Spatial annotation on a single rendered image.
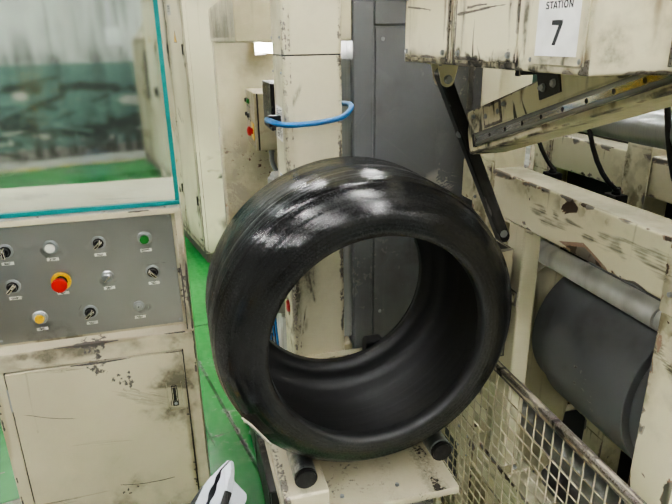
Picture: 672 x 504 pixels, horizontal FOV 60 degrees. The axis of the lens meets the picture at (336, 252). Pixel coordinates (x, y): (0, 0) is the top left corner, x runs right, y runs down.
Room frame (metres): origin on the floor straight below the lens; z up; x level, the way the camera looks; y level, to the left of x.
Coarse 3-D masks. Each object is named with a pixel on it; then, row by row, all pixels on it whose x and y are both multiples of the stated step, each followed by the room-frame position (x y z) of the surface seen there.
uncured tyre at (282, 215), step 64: (256, 192) 1.09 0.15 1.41; (320, 192) 0.94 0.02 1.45; (384, 192) 0.94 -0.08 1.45; (448, 192) 1.01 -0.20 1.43; (256, 256) 0.89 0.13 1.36; (320, 256) 0.88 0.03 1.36; (448, 256) 1.23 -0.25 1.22; (256, 320) 0.86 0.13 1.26; (448, 320) 1.20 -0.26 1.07; (256, 384) 0.86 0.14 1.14; (320, 384) 1.16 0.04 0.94; (384, 384) 1.17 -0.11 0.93; (448, 384) 1.07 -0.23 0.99; (320, 448) 0.89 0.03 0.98; (384, 448) 0.92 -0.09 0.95
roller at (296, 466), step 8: (288, 456) 0.95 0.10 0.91; (296, 456) 0.94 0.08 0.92; (296, 464) 0.92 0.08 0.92; (304, 464) 0.91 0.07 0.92; (312, 464) 0.92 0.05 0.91; (296, 472) 0.90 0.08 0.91; (304, 472) 0.89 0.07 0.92; (312, 472) 0.90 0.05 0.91; (296, 480) 0.89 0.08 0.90; (304, 480) 0.89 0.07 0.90; (312, 480) 0.90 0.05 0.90; (304, 488) 0.89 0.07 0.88
